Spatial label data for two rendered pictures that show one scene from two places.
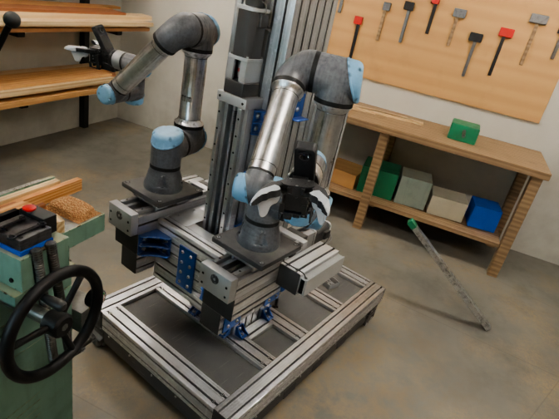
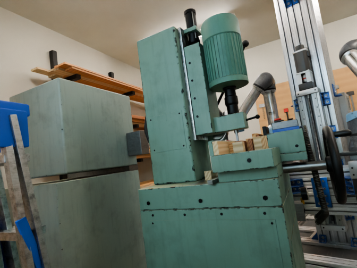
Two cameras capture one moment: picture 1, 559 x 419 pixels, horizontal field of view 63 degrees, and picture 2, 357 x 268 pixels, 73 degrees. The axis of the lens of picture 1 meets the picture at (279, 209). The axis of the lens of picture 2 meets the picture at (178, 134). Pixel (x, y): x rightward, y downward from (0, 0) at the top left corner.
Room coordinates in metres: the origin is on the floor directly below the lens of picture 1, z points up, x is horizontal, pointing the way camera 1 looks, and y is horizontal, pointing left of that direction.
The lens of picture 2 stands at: (-0.19, 0.86, 0.90)
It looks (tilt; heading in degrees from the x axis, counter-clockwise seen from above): 6 degrees up; 9
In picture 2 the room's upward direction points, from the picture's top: 8 degrees counter-clockwise
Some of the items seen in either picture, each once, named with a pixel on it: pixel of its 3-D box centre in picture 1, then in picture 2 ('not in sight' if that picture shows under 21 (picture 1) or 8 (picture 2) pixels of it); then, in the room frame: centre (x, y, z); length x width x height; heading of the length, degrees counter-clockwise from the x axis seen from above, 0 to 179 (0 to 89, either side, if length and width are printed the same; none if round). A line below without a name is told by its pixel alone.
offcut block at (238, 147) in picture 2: not in sight; (239, 147); (0.71, 0.79, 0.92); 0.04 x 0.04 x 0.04; 75
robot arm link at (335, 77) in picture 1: (321, 147); not in sight; (1.36, -0.08, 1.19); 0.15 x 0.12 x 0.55; 83
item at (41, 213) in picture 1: (27, 227); (284, 125); (0.91, 0.57, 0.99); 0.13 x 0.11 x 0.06; 162
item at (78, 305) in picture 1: (76, 308); (291, 210); (1.12, 0.56, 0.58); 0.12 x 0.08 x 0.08; 72
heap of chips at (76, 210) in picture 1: (71, 204); not in sight; (1.17, 0.60, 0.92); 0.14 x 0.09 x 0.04; 72
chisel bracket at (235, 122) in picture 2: not in sight; (230, 124); (0.93, 0.79, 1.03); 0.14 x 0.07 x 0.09; 72
